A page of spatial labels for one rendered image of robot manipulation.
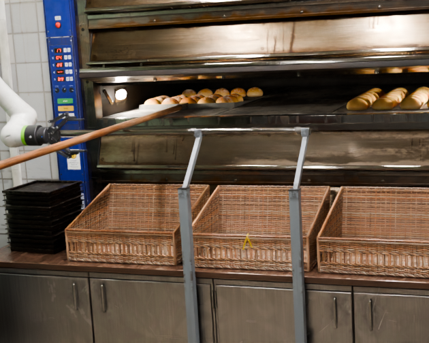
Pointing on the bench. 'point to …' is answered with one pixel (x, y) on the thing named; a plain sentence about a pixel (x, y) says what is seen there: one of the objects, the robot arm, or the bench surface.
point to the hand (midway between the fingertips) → (82, 135)
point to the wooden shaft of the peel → (78, 139)
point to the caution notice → (74, 162)
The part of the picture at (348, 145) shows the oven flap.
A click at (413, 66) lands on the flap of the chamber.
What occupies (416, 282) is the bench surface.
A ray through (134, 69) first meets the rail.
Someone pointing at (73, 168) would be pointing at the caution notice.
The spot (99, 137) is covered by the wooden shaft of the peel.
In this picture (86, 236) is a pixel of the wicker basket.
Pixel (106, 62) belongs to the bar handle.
